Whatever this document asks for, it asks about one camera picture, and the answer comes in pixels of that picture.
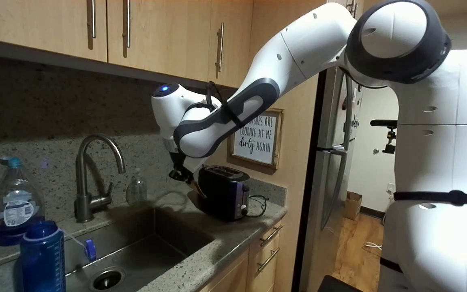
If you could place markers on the stainless steel refrigerator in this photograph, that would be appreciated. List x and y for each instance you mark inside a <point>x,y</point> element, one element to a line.
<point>325,179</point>

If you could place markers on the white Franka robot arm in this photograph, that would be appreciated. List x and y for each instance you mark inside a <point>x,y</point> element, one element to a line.
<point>299,49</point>

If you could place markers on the brown cardboard box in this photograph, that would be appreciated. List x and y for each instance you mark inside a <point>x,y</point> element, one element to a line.
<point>352,205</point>

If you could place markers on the black silver toaster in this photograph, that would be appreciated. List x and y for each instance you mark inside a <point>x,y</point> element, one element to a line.
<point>223,192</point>

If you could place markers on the light wood wall cabinets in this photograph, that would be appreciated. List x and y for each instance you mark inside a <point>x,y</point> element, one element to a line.
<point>163,38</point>

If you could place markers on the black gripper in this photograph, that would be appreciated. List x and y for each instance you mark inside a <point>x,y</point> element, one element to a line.
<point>179,164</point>

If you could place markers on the wood framed text sign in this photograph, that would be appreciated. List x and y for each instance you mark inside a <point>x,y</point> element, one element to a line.
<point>258,143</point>

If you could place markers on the stainless steel sink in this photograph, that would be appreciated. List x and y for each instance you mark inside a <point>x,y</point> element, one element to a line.
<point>137,253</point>

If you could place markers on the blue plastic water bottle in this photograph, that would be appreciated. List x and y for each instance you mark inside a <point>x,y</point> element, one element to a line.
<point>41,260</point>

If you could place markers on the small white floor object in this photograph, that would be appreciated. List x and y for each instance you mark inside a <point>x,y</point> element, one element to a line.
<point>373,245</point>

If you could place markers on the blue sink brush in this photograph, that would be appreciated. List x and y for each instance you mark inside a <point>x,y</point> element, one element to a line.
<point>90,250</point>

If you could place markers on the black camera on tripod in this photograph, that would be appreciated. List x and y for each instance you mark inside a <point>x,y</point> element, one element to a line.
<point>388,132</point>

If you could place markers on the clear soap dispenser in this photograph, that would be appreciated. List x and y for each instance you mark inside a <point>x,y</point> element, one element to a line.
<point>137,189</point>

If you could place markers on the clear blue dish soap bottle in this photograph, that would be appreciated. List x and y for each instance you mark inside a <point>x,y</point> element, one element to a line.
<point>15,208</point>

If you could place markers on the light wood base cabinets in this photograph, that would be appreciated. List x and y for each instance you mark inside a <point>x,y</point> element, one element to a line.
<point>260,260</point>

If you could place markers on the brushed metal kitchen faucet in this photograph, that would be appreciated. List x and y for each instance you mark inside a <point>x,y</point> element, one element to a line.
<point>83,205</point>

